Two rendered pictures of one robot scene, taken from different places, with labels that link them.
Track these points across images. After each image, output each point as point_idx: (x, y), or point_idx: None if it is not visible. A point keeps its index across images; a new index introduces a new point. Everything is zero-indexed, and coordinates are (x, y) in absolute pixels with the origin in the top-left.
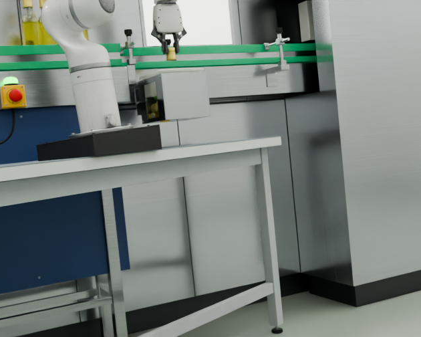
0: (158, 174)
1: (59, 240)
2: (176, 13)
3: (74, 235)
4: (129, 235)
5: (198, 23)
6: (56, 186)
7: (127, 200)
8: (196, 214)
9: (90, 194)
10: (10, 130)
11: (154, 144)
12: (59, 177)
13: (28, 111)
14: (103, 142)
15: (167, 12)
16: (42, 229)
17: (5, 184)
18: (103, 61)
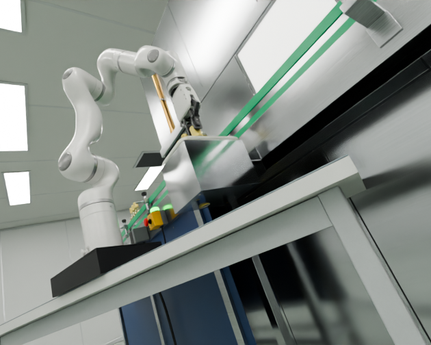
0: (134, 293)
1: (211, 322)
2: (180, 94)
3: (217, 320)
4: (328, 303)
5: (299, 44)
6: (61, 320)
7: (312, 263)
8: (411, 277)
9: (215, 281)
10: (172, 238)
11: (92, 272)
12: (62, 312)
13: (174, 222)
14: (56, 283)
15: (176, 100)
16: (201, 311)
17: (39, 321)
18: (81, 204)
